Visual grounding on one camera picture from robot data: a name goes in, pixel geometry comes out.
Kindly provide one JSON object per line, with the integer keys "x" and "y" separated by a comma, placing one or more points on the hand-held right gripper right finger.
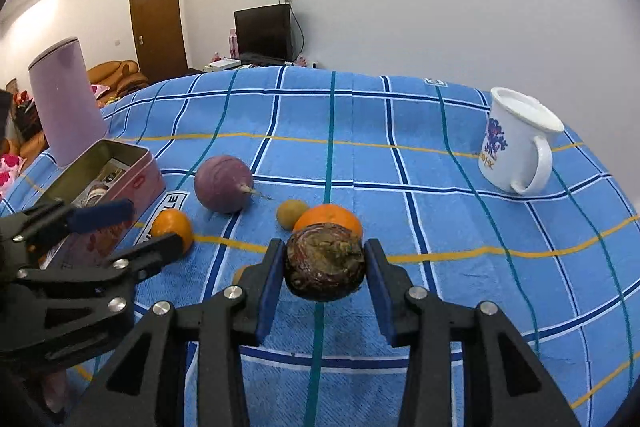
{"x": 380, "y": 297}

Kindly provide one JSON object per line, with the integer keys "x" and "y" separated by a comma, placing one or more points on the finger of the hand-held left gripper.
{"x": 100, "y": 217}
{"x": 160, "y": 249}

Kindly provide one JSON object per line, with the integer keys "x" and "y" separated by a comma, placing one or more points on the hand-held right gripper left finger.
{"x": 267, "y": 297}

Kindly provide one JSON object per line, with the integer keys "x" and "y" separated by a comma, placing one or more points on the small orange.
{"x": 172, "y": 224}

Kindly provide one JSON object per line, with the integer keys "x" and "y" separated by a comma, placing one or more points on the pink tin box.
{"x": 135, "y": 179}

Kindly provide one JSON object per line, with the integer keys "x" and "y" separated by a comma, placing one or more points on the dark brown round fruit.
{"x": 324, "y": 262}

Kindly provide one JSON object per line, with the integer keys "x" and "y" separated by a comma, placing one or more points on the small yellow-brown fruit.
{"x": 291, "y": 213}
{"x": 239, "y": 276}

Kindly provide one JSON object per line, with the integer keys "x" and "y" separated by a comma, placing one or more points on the round purple fruit with stem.
{"x": 222, "y": 184}

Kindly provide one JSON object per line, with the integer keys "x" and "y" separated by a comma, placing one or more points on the blue plaid blanket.
{"x": 425, "y": 232}

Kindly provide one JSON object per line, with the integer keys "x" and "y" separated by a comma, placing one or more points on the brown leather sofa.
{"x": 32, "y": 147}

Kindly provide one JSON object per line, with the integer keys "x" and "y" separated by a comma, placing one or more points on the large orange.
{"x": 327, "y": 214}

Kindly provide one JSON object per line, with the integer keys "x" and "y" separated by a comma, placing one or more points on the pink floral cushion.
{"x": 10, "y": 169}
{"x": 100, "y": 93}

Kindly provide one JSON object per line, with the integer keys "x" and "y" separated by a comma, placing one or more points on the purple cylindrical canister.
{"x": 65, "y": 107}

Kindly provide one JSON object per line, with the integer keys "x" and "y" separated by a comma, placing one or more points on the dark cluttered rack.
{"x": 25, "y": 112}

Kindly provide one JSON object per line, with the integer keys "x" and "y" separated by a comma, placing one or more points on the brown leather armchair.
{"x": 117, "y": 72}

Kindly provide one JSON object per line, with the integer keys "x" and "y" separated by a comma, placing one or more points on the white low cabinet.
{"x": 220, "y": 66}

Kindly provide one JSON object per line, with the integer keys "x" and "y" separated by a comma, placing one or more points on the white mug with blue print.
{"x": 505, "y": 147}

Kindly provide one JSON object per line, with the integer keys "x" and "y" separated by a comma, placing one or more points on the brown wooden door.
{"x": 157, "y": 27}

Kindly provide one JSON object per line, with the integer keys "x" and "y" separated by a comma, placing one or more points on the black television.
{"x": 262, "y": 32}

